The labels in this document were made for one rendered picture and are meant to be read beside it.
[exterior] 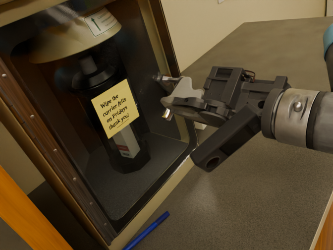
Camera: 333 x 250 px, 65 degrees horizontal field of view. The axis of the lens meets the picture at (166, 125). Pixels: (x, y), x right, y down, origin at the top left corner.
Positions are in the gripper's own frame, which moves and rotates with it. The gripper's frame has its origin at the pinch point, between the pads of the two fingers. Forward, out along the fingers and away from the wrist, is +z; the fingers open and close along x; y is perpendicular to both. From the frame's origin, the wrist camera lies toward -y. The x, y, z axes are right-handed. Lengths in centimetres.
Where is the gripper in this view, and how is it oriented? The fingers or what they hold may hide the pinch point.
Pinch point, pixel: (168, 107)
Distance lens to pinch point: 49.1
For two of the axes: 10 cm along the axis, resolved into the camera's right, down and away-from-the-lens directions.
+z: -7.4, -1.9, 6.5
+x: -5.6, -3.6, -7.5
